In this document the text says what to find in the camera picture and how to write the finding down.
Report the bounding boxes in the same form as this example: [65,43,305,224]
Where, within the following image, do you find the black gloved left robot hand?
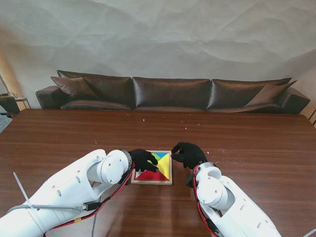
[128,149,160,173]

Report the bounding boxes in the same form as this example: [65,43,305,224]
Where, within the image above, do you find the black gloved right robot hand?
[171,142,208,170]

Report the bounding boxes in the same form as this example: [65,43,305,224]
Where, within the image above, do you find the large red tangram triangle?
[135,170,170,181]

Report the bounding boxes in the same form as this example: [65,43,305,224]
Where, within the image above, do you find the large yellow tangram triangle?
[158,153,170,179]

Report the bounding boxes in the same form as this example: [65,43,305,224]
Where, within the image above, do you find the light wooden square tray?
[130,150,173,186]

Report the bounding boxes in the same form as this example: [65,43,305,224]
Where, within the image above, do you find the dark brown leather sofa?
[35,70,311,115]

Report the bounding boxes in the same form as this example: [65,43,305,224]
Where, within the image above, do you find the brown throw cushion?
[243,80,298,108]
[50,76,99,101]

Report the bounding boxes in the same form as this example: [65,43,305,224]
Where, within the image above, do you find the white crumpled backdrop sheet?
[0,0,316,117]

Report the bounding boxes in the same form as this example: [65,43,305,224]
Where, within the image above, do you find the small metal side table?
[13,92,32,110]

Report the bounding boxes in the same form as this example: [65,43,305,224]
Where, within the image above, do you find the black chair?
[0,95,20,119]

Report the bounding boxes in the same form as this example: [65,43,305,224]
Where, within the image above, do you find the red black left arm cables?
[43,161,136,234]

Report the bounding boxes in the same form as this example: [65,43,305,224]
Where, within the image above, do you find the grey usb cable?
[7,201,103,237]

